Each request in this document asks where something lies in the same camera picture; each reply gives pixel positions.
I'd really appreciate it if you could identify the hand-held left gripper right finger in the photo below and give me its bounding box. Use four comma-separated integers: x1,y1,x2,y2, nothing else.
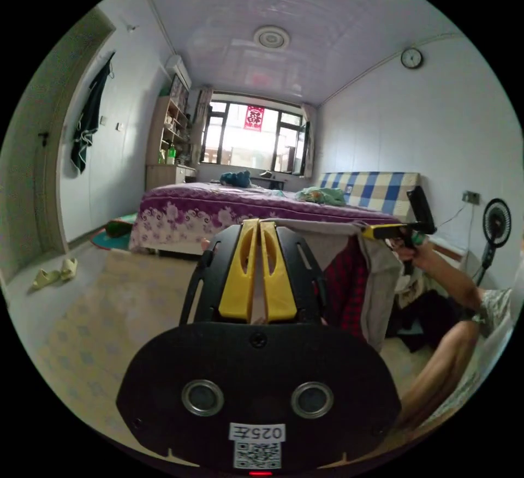
260,222,297,321

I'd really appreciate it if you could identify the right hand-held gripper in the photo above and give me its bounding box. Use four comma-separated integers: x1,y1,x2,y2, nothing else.
360,222,437,277

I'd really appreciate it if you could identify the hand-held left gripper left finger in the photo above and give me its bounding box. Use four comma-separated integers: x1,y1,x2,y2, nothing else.
218,219,260,320

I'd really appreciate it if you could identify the gray short sleeve shirt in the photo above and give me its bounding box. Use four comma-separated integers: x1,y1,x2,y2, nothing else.
252,218,405,354

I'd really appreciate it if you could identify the person's right forearm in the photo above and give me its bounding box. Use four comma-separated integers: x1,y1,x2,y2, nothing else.
413,245,485,312

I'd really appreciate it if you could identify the person's right hand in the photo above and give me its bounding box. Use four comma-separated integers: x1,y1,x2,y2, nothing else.
386,237,431,267

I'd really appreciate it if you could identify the blue plaid headboard cushion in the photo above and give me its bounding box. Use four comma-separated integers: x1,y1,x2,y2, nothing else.
318,171,422,220

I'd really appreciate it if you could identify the light green garment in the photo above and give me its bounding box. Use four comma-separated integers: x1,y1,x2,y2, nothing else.
295,186,348,207

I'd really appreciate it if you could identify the bed with purple floral sheet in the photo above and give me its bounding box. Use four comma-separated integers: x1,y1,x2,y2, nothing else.
128,181,404,259

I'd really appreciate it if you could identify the teal garment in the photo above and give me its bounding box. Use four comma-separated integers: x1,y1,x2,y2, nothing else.
219,169,252,189

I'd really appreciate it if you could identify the pile of clothes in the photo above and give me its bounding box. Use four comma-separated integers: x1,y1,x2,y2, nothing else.
322,235,478,354

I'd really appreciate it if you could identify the low dark table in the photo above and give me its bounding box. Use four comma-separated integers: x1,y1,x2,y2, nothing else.
248,170,288,191

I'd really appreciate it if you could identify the patterned curtain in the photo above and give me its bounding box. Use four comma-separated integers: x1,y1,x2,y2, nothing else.
189,86,214,164
300,103,317,179

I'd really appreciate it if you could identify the black standing fan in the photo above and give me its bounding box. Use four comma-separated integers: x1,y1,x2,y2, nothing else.
471,198,513,287

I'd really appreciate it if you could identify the wooden cabinet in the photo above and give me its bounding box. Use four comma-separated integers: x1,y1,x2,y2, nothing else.
145,163,198,193

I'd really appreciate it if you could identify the round teal floor mat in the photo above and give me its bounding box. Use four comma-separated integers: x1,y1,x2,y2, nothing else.
90,213,139,251

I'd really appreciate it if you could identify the person's body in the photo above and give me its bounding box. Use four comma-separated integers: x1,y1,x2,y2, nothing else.
389,234,524,442

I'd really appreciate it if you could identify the wooden shelf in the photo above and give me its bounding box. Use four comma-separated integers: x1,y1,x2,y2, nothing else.
157,73,194,166

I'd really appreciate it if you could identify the white air conditioner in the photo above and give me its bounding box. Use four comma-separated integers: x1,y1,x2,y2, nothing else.
164,55,193,91

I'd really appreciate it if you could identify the dark green hanging garment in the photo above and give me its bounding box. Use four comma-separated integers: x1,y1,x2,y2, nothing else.
70,51,117,175

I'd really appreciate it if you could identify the round ceiling lamp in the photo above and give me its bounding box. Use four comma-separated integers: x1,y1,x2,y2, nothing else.
253,26,291,50

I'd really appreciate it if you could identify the room door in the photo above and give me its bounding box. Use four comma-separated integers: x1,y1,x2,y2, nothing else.
0,6,118,284

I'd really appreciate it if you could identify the window with dark frame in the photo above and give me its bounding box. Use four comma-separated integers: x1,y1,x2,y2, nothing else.
199,98,313,177

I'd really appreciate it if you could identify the round wall clock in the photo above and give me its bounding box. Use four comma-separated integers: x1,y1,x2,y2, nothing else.
400,47,425,70

